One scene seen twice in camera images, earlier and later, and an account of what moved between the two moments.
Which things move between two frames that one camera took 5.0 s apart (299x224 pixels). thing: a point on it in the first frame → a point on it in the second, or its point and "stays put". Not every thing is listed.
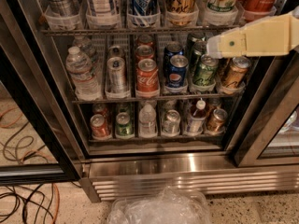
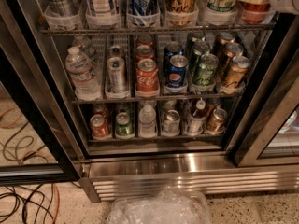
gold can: (223, 65) → (233, 49)
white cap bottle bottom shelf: (197, 119) stays put
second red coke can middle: (144, 51) stays put
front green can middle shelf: (205, 74) stays put
